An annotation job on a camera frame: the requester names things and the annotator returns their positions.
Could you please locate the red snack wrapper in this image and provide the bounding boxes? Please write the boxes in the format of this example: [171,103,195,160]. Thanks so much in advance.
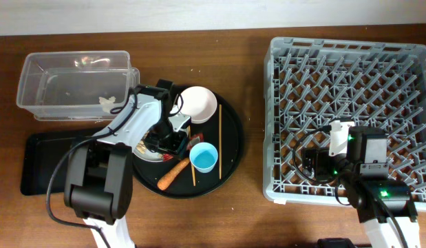
[162,133,204,162]

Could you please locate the light blue cup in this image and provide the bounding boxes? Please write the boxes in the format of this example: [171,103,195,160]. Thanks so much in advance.
[189,142,219,174]

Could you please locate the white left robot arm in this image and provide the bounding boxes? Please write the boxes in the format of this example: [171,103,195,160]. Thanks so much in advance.
[45,80,191,247]

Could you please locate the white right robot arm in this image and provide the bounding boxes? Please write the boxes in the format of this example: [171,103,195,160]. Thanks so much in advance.
[299,123,420,247]

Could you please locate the grey dishwasher rack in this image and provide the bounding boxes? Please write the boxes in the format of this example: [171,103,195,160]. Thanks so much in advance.
[262,37,426,212]

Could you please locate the peanut shells food scraps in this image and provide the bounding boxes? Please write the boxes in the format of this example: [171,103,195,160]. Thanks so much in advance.
[136,141,147,154]

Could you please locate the grey plate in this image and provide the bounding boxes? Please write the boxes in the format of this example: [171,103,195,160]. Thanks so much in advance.
[133,148,163,163]

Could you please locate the left wooden chopstick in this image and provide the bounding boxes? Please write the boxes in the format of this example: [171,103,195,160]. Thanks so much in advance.
[187,126,196,187]

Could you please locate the wooden chopstick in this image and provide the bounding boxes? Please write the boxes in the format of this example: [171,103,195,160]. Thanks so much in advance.
[187,126,196,187]
[218,105,222,180]

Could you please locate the orange carrot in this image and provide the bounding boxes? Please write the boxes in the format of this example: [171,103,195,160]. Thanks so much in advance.
[157,158,190,190]

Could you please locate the white bowl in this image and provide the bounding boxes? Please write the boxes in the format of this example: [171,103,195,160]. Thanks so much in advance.
[178,86,217,124]

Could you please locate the round black tray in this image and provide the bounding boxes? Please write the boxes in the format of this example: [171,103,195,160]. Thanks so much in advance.
[134,94,244,199]

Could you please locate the white scrap in bin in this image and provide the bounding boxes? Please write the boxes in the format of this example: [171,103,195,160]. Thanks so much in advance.
[98,96,116,114]

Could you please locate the right wooden chopstick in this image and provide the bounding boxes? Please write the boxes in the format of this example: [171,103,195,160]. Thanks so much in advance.
[218,105,222,180]

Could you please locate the black base block bottom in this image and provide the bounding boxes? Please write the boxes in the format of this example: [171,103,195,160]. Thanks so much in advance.
[317,238,356,248]

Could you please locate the clear plastic bin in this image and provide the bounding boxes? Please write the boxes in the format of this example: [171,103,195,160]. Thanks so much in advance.
[16,50,140,121]

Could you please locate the black rectangular tray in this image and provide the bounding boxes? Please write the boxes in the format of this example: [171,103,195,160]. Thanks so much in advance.
[20,127,100,196]

